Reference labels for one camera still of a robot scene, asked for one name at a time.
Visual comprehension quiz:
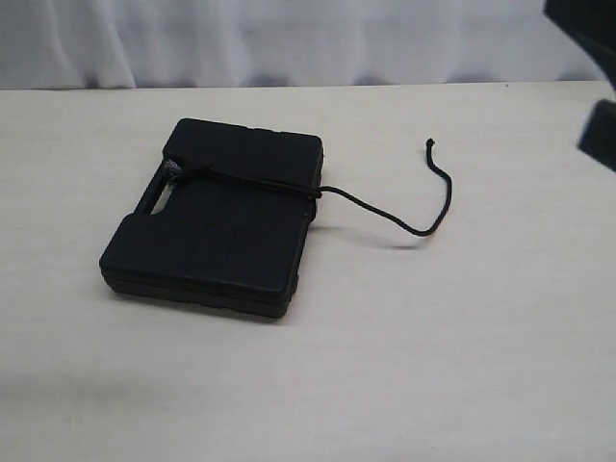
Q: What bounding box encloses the white backdrop curtain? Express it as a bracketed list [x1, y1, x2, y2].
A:
[1, 1, 601, 90]

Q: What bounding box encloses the black cord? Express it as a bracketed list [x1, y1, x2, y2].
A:
[162, 138, 453, 238]

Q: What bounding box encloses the black plastic carry case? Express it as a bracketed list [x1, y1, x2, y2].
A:
[99, 118, 323, 319]

